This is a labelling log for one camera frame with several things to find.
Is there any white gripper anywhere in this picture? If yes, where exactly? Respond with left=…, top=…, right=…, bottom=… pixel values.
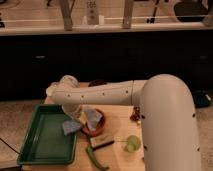
left=63, top=105, right=87, bottom=125

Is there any blue sponge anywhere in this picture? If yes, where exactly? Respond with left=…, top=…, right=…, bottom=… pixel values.
left=62, top=120, right=82, bottom=135

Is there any green plastic tray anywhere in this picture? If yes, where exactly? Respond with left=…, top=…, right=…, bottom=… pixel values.
left=17, top=105, right=77, bottom=165

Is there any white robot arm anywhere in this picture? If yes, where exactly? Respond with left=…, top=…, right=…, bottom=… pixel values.
left=51, top=74, right=202, bottom=171

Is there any white crumpled napkin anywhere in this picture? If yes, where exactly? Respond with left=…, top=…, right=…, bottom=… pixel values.
left=84, top=106, right=102, bottom=131

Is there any orange plate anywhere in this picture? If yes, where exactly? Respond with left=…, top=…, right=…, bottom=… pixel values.
left=81, top=109, right=106, bottom=137

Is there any wooden block eraser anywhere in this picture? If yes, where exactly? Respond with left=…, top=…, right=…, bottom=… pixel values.
left=90, top=133, right=114, bottom=149

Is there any green okra pod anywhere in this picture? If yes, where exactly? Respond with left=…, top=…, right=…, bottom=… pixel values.
left=85, top=146, right=109, bottom=171

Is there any dark red bowl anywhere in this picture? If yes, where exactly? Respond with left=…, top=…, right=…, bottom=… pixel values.
left=88, top=79, right=107, bottom=87

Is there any white cup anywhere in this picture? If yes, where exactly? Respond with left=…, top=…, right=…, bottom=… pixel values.
left=46, top=84, right=57, bottom=97

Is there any bunch of dark grapes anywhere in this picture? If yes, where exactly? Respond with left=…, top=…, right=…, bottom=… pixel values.
left=130, top=106, right=140, bottom=122

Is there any green translucent cup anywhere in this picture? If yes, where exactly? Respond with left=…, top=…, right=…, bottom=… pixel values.
left=125, top=135, right=141, bottom=153

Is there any white remote on stand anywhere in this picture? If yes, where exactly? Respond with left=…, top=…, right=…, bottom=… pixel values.
left=86, top=0, right=99, bottom=25

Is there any black floor box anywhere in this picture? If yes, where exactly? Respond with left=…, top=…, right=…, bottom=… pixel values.
left=193, top=91, right=212, bottom=108

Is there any wooden post left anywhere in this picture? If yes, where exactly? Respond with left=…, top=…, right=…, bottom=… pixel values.
left=59, top=0, right=72, bottom=30

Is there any wooden post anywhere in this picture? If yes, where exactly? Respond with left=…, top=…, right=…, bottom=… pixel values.
left=122, top=0, right=134, bottom=29
left=59, top=0, right=72, bottom=30

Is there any wooden post right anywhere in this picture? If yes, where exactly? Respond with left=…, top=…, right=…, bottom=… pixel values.
left=122, top=0, right=134, bottom=29

